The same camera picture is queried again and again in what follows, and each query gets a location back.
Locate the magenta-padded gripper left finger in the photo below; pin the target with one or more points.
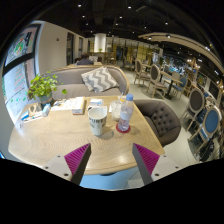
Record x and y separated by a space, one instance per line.
76 159

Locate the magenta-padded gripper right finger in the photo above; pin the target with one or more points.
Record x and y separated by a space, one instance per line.
148 159

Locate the clear blue-capped water bottle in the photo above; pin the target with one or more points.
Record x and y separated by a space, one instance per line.
125 115

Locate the white mug with black print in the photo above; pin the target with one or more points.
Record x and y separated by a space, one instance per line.
97 123

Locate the flat round red coaster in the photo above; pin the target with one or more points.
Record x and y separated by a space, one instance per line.
118 129

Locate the grey tufted armchair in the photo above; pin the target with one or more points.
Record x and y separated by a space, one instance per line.
163 120

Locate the white orange box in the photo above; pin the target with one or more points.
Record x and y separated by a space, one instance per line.
78 105

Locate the light blue small box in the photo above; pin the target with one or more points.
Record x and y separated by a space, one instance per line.
46 109

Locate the clear plastic cup with straw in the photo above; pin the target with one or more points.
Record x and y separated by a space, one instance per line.
115 111

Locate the small blue white pack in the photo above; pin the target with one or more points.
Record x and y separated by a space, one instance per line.
96 102

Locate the wooden card stand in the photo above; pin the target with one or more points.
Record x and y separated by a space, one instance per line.
35 109

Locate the blue white flat pack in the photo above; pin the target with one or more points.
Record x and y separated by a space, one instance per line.
25 116

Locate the group of dining chairs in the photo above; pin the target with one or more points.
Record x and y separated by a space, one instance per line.
196 101

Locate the green potted plant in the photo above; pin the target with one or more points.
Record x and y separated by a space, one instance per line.
43 86

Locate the grey curved sofa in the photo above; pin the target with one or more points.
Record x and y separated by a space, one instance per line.
70 78

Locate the grey white chevron pillow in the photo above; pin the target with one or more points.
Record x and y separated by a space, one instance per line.
99 79

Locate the person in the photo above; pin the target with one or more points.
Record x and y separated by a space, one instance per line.
85 61

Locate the white round column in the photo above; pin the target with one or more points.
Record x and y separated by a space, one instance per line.
100 42

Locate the group of ceiling lights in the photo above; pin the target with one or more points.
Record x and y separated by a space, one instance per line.
129 7

